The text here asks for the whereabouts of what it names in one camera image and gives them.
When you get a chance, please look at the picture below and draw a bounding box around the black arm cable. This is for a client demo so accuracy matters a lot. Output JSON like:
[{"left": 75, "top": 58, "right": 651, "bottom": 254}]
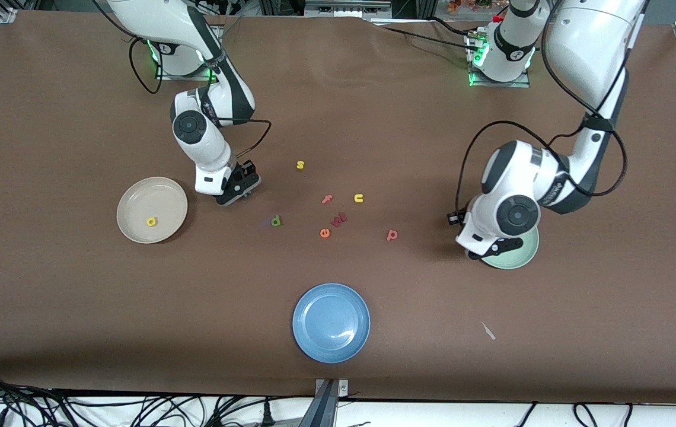
[
  {"left": 455, "top": 0, "right": 628, "bottom": 221},
  {"left": 129, "top": 37, "right": 272, "bottom": 160}
]

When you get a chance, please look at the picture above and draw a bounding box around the green round plate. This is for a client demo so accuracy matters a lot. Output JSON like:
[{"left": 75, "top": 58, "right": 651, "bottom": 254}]
[{"left": 480, "top": 224, "right": 540, "bottom": 270}]

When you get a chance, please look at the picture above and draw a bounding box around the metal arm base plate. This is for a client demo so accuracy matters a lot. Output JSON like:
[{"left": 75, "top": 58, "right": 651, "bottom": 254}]
[
  {"left": 467, "top": 30, "right": 531, "bottom": 88},
  {"left": 154, "top": 56, "right": 220, "bottom": 81}
]

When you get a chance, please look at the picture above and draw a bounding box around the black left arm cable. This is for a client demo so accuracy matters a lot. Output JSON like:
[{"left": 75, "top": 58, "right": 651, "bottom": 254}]
[{"left": 455, "top": 0, "right": 628, "bottom": 221}]

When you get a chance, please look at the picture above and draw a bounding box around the orange brown decoration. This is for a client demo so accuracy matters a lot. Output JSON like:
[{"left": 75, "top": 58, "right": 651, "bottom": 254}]
[{"left": 447, "top": 0, "right": 508, "bottom": 14}]

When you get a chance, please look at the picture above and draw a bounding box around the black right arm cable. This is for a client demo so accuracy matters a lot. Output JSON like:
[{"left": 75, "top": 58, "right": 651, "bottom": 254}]
[{"left": 129, "top": 37, "right": 272, "bottom": 160}]

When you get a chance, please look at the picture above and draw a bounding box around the grey power strip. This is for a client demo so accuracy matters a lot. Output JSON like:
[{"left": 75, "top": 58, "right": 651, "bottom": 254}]
[{"left": 304, "top": 0, "right": 393, "bottom": 18}]

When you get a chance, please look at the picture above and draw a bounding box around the brown table cover sheet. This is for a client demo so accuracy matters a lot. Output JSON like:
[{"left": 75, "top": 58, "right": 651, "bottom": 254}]
[{"left": 0, "top": 9, "right": 676, "bottom": 405}]

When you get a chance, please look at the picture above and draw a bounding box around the metal table edge bracket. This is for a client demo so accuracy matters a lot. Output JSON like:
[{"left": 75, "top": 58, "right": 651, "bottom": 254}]
[{"left": 314, "top": 378, "right": 349, "bottom": 427}]

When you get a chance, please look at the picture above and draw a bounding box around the blue round plate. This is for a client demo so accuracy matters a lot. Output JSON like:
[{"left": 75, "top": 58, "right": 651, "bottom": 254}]
[{"left": 292, "top": 283, "right": 371, "bottom": 364}]

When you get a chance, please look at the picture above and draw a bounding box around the beige round plate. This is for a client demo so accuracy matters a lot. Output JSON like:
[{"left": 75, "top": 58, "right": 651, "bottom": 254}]
[{"left": 116, "top": 177, "right": 189, "bottom": 244}]

